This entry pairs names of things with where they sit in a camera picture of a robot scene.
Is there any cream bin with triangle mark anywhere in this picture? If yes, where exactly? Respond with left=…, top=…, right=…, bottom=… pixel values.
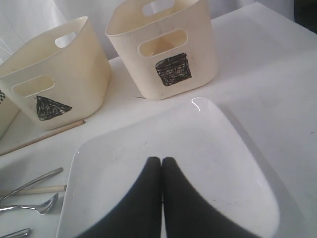
left=0, top=16, right=111, bottom=130

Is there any wooden chopstick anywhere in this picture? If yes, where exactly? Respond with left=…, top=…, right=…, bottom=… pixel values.
left=13, top=184, right=67, bottom=196
left=0, top=120, right=85, bottom=156

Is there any steel spoon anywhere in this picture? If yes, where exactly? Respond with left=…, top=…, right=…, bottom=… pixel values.
left=0, top=193, right=59, bottom=215

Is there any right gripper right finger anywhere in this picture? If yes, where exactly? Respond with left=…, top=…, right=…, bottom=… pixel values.
left=161, top=157, right=272, bottom=238

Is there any cream bin with circle mark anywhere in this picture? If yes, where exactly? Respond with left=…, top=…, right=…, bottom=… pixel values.
left=0, top=91, right=20, bottom=137

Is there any white square plate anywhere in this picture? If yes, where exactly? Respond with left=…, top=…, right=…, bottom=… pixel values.
left=57, top=97, right=279, bottom=238

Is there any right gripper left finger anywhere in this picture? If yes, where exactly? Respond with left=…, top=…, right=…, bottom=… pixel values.
left=79, top=157, right=162, bottom=238

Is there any steel fork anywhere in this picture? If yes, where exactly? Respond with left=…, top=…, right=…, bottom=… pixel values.
left=0, top=167, right=63, bottom=202

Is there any steel table knife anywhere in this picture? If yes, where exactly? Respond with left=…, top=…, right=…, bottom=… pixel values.
left=0, top=228, right=32, bottom=238

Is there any cream bin with square mark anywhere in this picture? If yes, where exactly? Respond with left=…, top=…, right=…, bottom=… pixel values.
left=105, top=0, right=218, bottom=100

